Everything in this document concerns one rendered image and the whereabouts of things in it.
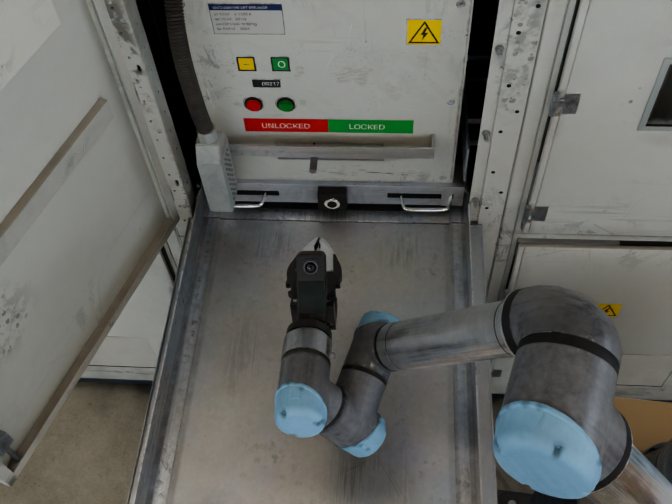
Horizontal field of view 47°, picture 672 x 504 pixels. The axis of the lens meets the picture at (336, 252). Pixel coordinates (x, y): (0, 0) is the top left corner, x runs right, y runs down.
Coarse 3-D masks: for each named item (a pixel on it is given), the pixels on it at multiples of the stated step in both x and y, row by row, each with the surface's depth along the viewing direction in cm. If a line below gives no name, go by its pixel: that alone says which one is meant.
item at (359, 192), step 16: (240, 192) 162; (256, 192) 162; (272, 192) 162; (288, 192) 161; (304, 192) 161; (352, 192) 160; (368, 192) 160; (384, 192) 159; (400, 192) 159; (416, 192) 159; (432, 192) 158
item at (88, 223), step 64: (0, 0) 100; (64, 0) 116; (0, 64) 103; (64, 64) 120; (0, 128) 111; (64, 128) 124; (128, 128) 142; (0, 192) 114; (64, 192) 129; (128, 192) 148; (0, 256) 116; (64, 256) 134; (128, 256) 155; (0, 320) 123; (64, 320) 140; (0, 384) 127; (64, 384) 144; (0, 448) 128
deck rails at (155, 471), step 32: (192, 224) 156; (192, 256) 156; (192, 288) 154; (192, 320) 150; (192, 352) 146; (160, 384) 136; (160, 416) 137; (160, 448) 136; (160, 480) 132; (480, 480) 123
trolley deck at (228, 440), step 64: (256, 256) 159; (384, 256) 157; (448, 256) 156; (256, 320) 150; (192, 384) 143; (256, 384) 142; (448, 384) 140; (192, 448) 136; (256, 448) 135; (320, 448) 135; (384, 448) 134; (448, 448) 133
